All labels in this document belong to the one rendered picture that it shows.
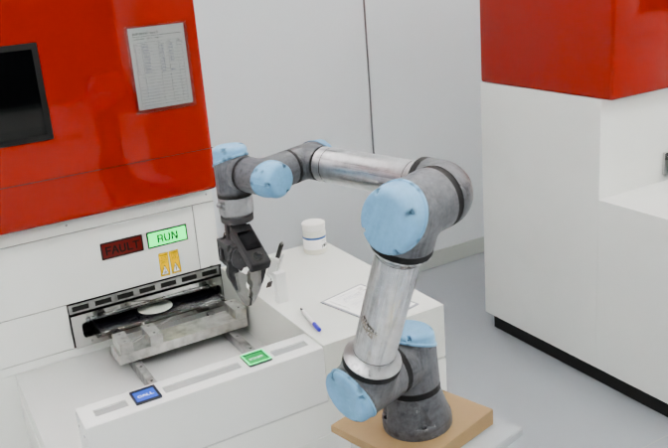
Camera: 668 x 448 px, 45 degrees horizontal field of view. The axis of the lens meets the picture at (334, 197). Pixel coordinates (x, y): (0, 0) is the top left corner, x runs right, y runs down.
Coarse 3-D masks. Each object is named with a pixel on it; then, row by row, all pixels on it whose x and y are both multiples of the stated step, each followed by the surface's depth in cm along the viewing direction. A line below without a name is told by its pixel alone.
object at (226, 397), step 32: (288, 352) 185; (320, 352) 186; (160, 384) 175; (192, 384) 174; (224, 384) 175; (256, 384) 179; (288, 384) 183; (320, 384) 188; (96, 416) 165; (128, 416) 165; (160, 416) 169; (192, 416) 172; (224, 416) 177; (256, 416) 181
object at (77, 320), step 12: (216, 276) 238; (168, 288) 232; (180, 288) 232; (192, 288) 234; (204, 288) 236; (132, 300) 225; (144, 300) 227; (156, 300) 229; (84, 312) 220; (96, 312) 221; (108, 312) 223; (192, 312) 236; (72, 324) 218; (156, 324) 231; (84, 336) 221; (108, 336) 224
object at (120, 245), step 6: (120, 240) 221; (126, 240) 222; (132, 240) 222; (138, 240) 223; (102, 246) 219; (108, 246) 219; (114, 246) 220; (120, 246) 221; (126, 246) 222; (132, 246) 223; (138, 246) 224; (102, 252) 219; (108, 252) 220; (114, 252) 221; (120, 252) 221; (126, 252) 222
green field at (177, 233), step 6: (174, 228) 228; (180, 228) 229; (150, 234) 225; (156, 234) 226; (162, 234) 226; (168, 234) 227; (174, 234) 228; (180, 234) 229; (150, 240) 225; (156, 240) 226; (162, 240) 227; (168, 240) 228; (174, 240) 229; (150, 246) 226
